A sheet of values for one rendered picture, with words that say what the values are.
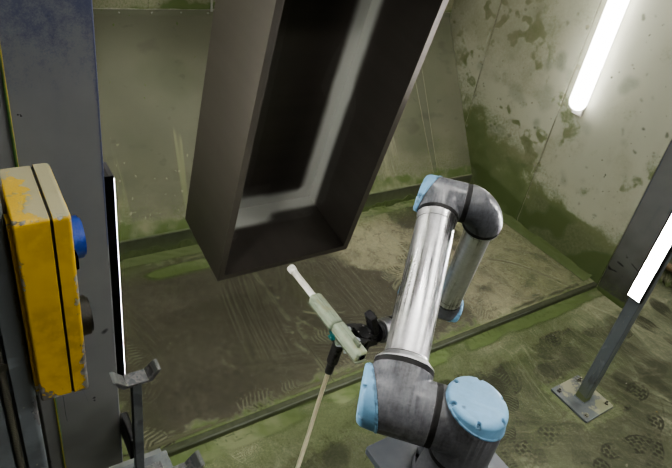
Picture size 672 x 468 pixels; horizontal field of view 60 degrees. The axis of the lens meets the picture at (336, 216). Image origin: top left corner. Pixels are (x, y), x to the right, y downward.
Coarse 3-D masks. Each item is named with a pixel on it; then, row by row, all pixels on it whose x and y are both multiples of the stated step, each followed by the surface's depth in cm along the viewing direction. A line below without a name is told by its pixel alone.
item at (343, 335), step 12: (300, 276) 215; (312, 300) 205; (324, 300) 205; (324, 312) 200; (324, 324) 201; (336, 324) 196; (336, 336) 195; (348, 336) 192; (336, 348) 198; (348, 348) 190; (360, 348) 189; (336, 360) 201; (360, 360) 190
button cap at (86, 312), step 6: (84, 300) 71; (84, 306) 71; (84, 312) 70; (90, 312) 71; (84, 318) 70; (90, 318) 71; (84, 324) 70; (90, 324) 71; (84, 330) 71; (90, 330) 71
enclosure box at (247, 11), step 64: (256, 0) 156; (320, 0) 197; (384, 0) 203; (448, 0) 178; (256, 64) 162; (320, 64) 218; (384, 64) 209; (256, 128) 175; (320, 128) 242; (384, 128) 215; (192, 192) 225; (256, 192) 250; (320, 192) 261; (256, 256) 234
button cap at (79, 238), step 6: (72, 216) 66; (72, 222) 64; (78, 222) 65; (72, 228) 64; (78, 228) 64; (78, 234) 64; (84, 234) 65; (78, 240) 64; (84, 240) 65; (78, 246) 64; (84, 246) 65; (78, 252) 65; (84, 252) 65
